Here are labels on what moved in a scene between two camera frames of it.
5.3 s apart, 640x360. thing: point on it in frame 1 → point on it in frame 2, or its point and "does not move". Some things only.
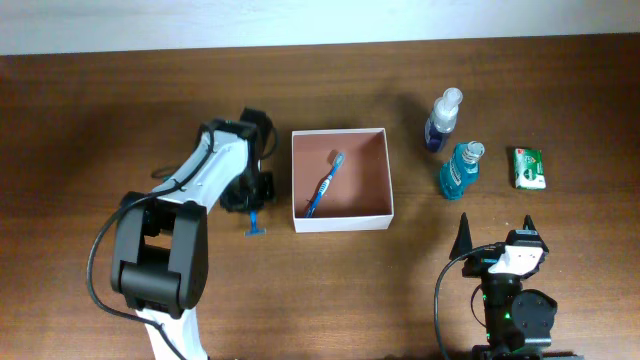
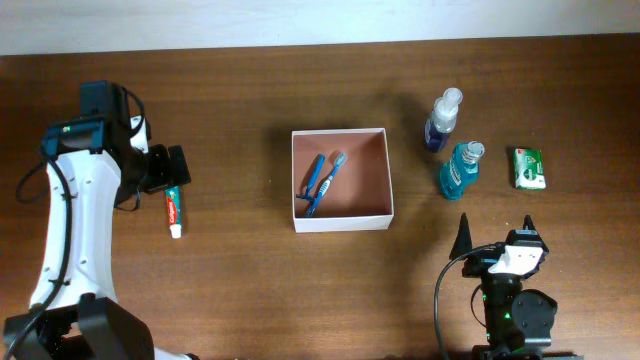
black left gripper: [234, 204] → [166, 174]
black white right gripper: [479, 263] does not move
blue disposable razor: [254, 231] → [306, 195]
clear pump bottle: [443, 118] does not move
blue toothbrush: [323, 185] does not move
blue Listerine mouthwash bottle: [461, 169] does not move
